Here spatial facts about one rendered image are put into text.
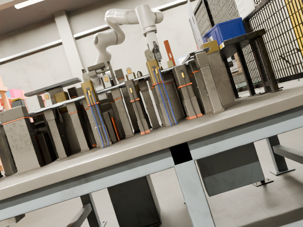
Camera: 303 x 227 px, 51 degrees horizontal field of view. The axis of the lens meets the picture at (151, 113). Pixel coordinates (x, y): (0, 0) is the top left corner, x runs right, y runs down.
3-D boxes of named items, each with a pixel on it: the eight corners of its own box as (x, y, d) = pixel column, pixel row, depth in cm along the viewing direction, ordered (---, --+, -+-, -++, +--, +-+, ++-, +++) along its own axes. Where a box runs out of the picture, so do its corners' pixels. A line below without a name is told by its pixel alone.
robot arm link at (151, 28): (141, 32, 183) (143, 37, 183) (141, 28, 174) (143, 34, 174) (155, 28, 183) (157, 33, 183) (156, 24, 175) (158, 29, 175)
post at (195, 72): (206, 114, 162) (189, 60, 162) (204, 114, 167) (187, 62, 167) (215, 111, 162) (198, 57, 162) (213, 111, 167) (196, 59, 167)
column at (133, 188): (126, 220, 261) (101, 145, 261) (161, 210, 260) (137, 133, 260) (121, 236, 231) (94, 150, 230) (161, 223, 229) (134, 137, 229)
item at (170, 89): (174, 122, 182) (158, 74, 182) (173, 122, 186) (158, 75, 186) (185, 118, 182) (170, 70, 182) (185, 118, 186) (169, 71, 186)
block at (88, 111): (96, 147, 180) (81, 99, 180) (98, 146, 187) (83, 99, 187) (103, 145, 180) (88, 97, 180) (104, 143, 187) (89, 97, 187)
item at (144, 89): (152, 129, 181) (137, 81, 181) (152, 129, 186) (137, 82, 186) (161, 126, 181) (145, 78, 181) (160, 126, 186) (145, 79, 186)
